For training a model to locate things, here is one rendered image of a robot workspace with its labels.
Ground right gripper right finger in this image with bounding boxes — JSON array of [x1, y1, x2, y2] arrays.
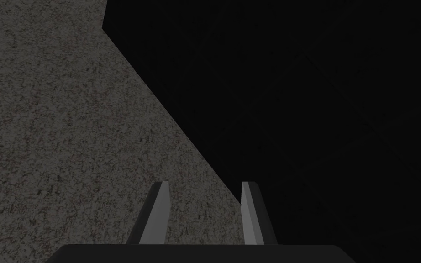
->
[[240, 181, 279, 245]]

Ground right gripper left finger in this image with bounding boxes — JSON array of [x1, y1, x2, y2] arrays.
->
[[126, 180, 171, 245]]

